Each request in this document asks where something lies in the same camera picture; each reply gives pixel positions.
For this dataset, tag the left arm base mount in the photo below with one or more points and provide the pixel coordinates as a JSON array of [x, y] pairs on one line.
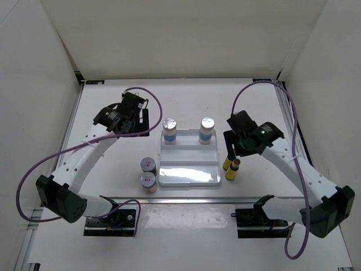
[[123, 222]]

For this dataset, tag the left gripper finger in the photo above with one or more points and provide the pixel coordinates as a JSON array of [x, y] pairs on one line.
[[144, 120], [141, 134]]

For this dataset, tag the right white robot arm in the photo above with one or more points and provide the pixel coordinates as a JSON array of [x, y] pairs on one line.
[[325, 205]]

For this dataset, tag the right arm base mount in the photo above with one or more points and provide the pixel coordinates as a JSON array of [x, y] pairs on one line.
[[253, 223]]

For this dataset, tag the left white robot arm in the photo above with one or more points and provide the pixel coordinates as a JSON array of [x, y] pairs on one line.
[[59, 192]]

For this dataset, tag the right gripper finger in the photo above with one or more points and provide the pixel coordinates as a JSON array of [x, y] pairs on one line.
[[241, 152], [230, 139]]

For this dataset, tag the dark spice jar red label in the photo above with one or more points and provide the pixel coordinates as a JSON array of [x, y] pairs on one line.
[[148, 164]]

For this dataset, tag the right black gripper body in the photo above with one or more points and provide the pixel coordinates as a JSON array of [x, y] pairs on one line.
[[240, 143]]

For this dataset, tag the tan spice jar red label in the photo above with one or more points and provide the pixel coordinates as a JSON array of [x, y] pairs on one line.
[[148, 182]]

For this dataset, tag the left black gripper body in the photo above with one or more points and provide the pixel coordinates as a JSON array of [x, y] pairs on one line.
[[135, 126]]

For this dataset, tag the yellow label bottle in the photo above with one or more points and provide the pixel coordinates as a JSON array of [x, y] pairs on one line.
[[227, 162], [231, 173]]

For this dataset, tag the white tiered organizer tray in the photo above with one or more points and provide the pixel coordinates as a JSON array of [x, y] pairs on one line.
[[188, 163]]

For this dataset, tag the blue label bead jar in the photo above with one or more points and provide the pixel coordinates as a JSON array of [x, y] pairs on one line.
[[169, 131], [206, 130]]

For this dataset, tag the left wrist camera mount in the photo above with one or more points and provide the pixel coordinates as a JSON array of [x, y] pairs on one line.
[[143, 102]]

